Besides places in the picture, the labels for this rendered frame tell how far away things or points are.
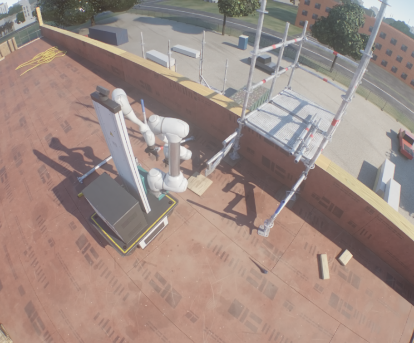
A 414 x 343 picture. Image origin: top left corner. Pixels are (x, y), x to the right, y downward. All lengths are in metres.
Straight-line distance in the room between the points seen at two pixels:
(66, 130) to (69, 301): 3.17
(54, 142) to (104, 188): 2.54
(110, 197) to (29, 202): 2.06
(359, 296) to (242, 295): 1.66
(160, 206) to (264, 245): 1.37
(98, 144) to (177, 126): 2.57
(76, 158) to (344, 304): 4.61
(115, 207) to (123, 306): 1.19
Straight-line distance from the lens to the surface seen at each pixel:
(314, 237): 3.22
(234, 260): 2.74
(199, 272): 2.67
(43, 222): 3.58
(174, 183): 2.01
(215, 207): 2.99
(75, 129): 4.64
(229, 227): 2.88
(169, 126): 1.67
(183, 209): 2.96
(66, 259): 3.15
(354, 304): 3.34
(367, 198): 3.10
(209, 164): 2.91
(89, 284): 2.91
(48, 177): 4.05
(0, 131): 6.41
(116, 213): 2.09
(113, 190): 2.24
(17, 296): 3.53
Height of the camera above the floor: 2.61
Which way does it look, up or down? 52 degrees down
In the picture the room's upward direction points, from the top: 5 degrees clockwise
